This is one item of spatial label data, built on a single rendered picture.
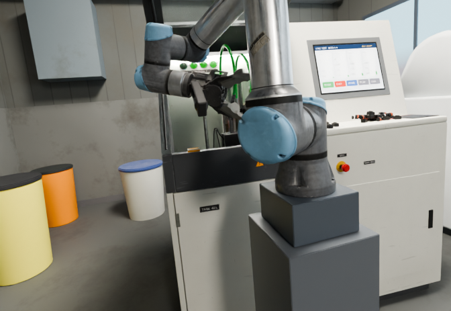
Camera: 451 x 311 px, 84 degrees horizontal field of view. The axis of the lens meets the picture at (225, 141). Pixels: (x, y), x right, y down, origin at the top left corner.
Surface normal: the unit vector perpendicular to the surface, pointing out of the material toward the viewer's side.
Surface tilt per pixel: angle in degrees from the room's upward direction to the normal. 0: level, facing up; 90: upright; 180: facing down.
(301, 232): 90
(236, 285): 90
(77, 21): 90
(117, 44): 90
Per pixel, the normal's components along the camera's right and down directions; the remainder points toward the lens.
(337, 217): 0.28, 0.12
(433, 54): -0.94, 0.13
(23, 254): 0.74, 0.08
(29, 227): 0.91, 0.03
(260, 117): -0.61, 0.30
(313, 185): -0.08, -0.15
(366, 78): 0.17, -0.11
